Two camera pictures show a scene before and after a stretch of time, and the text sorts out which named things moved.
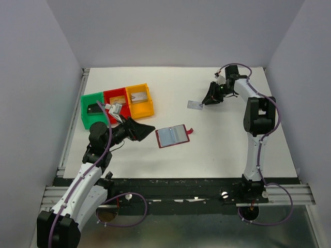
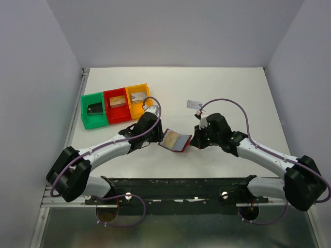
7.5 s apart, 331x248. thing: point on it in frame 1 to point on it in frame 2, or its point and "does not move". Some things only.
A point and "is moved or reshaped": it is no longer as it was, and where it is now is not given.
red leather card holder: x=172 y=135 is moved or reshaped
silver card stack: x=137 y=97 does not move
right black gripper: x=211 y=97 to x=197 y=140
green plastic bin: x=87 y=99 does not move
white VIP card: x=194 y=105 does not move
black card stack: x=94 y=109 does not move
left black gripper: x=136 y=130 to x=160 y=134
